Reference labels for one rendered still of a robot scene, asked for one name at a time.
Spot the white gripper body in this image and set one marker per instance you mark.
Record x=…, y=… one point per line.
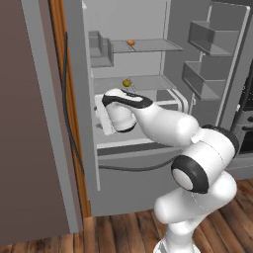
x=106, y=121

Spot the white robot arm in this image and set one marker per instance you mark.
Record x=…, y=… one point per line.
x=201, y=154

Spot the grey left fridge door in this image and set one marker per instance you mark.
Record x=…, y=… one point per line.
x=76, y=99

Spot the grey fridge door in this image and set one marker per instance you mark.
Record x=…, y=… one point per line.
x=230, y=72
x=76, y=99

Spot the yellowish tangerine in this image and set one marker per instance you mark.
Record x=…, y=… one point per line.
x=126, y=82

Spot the grey fridge glass shelf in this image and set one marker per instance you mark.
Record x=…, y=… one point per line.
x=148, y=82
x=154, y=45

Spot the white fridge crisper drawer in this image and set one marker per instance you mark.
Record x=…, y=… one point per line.
x=182, y=100

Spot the grey right fridge door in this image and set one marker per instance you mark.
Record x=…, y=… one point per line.
x=230, y=72

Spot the wooden cabinet side panel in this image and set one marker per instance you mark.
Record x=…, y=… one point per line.
x=70, y=138

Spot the grey door bin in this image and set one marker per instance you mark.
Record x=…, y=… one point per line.
x=210, y=38
x=100, y=52
x=201, y=80

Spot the grey freezer drawer front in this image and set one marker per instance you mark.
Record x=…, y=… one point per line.
x=125, y=187

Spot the orange fruit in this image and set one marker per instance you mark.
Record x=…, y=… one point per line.
x=130, y=42

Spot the black built-in oven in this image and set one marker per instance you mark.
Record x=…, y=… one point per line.
x=246, y=115

